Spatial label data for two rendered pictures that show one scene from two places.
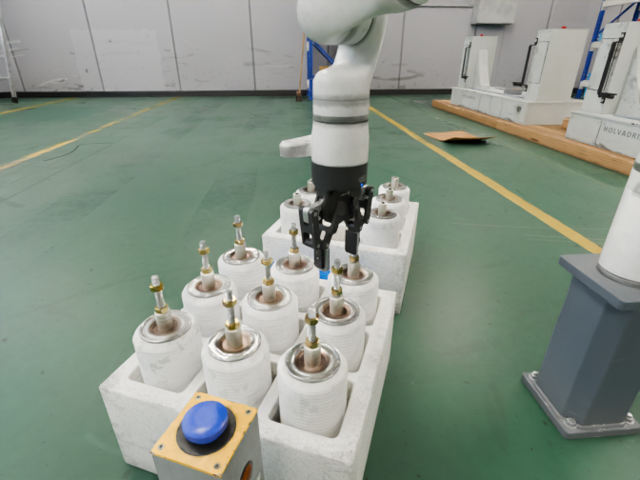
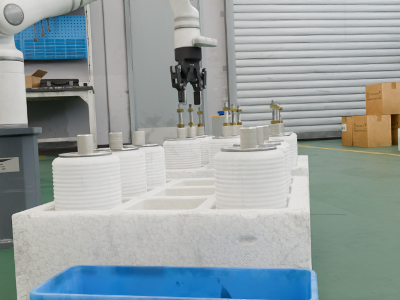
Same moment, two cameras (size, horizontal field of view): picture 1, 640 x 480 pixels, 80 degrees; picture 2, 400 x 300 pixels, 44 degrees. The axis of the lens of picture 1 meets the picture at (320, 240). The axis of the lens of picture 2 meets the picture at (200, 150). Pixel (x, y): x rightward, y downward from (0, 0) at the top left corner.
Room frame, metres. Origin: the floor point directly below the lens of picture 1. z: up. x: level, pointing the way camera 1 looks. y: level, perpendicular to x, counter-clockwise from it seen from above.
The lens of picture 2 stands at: (1.86, -0.14, 0.29)
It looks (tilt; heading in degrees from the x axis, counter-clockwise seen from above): 3 degrees down; 174
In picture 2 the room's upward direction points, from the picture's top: 3 degrees counter-clockwise
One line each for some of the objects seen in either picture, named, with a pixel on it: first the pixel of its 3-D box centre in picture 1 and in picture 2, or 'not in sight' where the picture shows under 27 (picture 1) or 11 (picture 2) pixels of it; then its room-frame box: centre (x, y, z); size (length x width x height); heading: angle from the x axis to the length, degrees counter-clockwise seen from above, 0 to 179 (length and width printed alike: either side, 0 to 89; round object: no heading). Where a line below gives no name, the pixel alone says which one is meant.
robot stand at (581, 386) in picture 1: (599, 345); (13, 185); (0.53, -0.51, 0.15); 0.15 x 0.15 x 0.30; 5
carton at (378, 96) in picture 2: not in sight; (384, 99); (-2.72, 2.13, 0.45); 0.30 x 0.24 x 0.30; 6
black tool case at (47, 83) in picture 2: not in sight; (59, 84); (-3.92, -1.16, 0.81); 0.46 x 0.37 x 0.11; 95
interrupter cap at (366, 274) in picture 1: (353, 274); (181, 139); (0.61, -0.06, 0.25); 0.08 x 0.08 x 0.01
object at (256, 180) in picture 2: not in sight; (251, 216); (1.21, -0.01, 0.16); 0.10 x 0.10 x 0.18
